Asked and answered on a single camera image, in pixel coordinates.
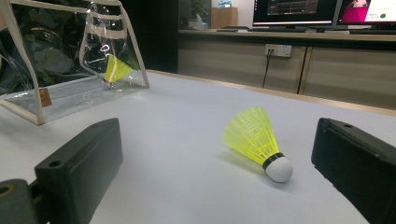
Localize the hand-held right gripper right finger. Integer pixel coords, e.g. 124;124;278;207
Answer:
311;117;396;224

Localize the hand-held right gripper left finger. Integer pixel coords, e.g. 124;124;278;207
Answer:
34;117;124;224

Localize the clear plastic bag beige trim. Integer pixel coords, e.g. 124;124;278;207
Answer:
0;0;150;126

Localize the yellow shuttlecock white cork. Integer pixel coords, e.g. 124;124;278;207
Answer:
103;53;134;86
222;106;294;184

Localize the beige wooden cabinet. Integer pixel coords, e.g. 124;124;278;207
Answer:
177;28;396;110

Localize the black keyboard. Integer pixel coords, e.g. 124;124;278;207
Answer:
247;26;309;34
348;28;396;35

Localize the computer monitor pink white screen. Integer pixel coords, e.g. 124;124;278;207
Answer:
335;0;396;26

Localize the black curtain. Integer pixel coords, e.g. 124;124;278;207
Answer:
118;0;180;74

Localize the computer monitor dark screen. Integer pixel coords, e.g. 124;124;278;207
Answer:
251;0;340;27

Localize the tissue box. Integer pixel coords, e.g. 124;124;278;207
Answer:
187;18;210;31

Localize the green plant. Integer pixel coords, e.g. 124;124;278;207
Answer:
188;0;213;20

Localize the brown cardboard box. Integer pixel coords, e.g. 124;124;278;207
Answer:
210;7;239;30

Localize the black wall socket cable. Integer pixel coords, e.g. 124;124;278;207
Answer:
262;49;273;90

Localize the white wall socket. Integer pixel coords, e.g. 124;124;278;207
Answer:
264;43;293;59

